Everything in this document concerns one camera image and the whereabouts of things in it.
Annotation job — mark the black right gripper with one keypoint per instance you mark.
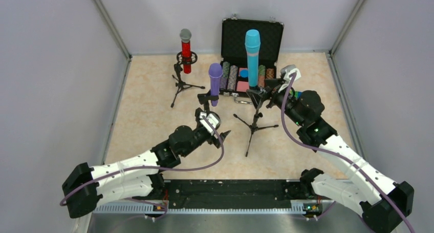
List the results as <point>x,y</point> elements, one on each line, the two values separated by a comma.
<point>271,94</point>

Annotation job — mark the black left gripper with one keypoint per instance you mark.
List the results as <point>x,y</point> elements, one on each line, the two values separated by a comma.
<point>202,135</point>

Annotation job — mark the black small tripod mic stand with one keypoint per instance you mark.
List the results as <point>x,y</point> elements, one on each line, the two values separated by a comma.
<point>253,127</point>

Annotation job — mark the black round-base mic stand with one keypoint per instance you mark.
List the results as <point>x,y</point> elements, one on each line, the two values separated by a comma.
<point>205,100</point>

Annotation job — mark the purple microphone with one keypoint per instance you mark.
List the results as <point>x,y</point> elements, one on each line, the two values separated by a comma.
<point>215,73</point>

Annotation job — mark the cyan microphone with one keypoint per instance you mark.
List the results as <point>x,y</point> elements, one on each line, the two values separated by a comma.
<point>252,46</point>

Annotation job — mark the red glitter microphone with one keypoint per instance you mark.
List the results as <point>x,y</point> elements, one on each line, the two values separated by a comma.
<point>185,36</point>

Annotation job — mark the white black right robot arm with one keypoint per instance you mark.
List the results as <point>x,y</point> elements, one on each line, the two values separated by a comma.
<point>378,200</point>

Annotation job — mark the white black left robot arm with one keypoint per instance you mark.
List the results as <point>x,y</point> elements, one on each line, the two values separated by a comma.
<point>88,187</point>

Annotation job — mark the brown chip stack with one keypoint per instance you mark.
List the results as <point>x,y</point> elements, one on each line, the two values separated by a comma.
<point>270,73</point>

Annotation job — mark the green red chip stack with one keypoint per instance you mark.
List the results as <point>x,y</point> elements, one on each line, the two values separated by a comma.
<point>261,76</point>

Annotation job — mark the pink card deck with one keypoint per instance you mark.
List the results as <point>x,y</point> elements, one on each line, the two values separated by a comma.
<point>242,86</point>

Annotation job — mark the blue round dealer chip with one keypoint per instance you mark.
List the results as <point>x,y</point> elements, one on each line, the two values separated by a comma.
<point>244,73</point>

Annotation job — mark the black poker chip case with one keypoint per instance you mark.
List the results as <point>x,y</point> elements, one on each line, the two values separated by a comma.
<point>233,46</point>

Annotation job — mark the colourful toy block train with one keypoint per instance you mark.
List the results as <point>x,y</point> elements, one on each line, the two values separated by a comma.
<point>297,94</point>

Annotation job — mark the blue orange chip stack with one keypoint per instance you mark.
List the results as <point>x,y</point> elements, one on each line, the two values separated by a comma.
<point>232,78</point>

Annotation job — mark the purple green chip stack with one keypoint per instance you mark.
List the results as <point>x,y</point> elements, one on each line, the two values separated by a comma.
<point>225,75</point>

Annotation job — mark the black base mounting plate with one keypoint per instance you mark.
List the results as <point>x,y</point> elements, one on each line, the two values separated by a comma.
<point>234,194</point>

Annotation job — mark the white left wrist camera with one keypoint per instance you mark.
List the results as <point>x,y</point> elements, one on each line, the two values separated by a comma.
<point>211,123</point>

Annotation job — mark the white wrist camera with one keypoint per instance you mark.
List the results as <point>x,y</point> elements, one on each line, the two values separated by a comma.
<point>288,73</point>
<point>211,123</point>

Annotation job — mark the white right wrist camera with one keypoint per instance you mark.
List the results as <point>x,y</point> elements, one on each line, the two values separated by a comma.
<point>288,73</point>

